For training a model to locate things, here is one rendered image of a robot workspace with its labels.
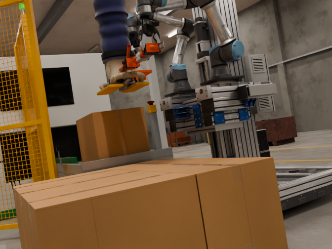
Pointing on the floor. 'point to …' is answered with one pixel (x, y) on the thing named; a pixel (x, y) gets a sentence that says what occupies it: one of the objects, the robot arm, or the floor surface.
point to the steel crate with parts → (278, 130)
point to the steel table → (176, 138)
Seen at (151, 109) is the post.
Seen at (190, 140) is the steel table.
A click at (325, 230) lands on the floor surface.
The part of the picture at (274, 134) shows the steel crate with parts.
